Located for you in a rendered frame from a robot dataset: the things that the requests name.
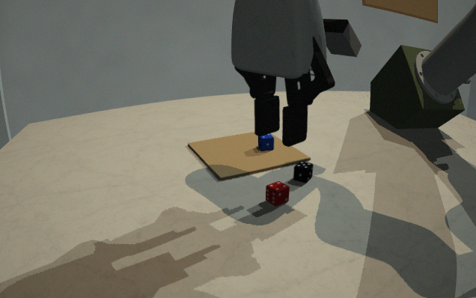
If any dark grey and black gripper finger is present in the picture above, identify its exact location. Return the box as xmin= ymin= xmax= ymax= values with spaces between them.
xmin=282 ymin=37 xmax=335 ymax=147
xmin=235 ymin=67 xmax=280 ymax=136

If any tan flat mat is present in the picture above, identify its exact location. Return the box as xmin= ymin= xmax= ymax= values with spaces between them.
xmin=188 ymin=132 xmax=311 ymax=180

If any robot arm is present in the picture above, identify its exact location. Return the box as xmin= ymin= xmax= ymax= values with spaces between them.
xmin=323 ymin=4 xmax=476 ymax=104

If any red die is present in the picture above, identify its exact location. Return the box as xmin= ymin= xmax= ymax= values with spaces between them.
xmin=266 ymin=181 xmax=290 ymax=207

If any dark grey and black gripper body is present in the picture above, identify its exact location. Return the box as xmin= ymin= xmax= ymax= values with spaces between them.
xmin=231 ymin=0 xmax=327 ymax=79

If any black die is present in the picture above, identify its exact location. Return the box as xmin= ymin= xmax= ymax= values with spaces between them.
xmin=293 ymin=161 xmax=313 ymax=183

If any blue die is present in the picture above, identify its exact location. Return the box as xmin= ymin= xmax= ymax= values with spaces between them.
xmin=258 ymin=134 xmax=274 ymax=151

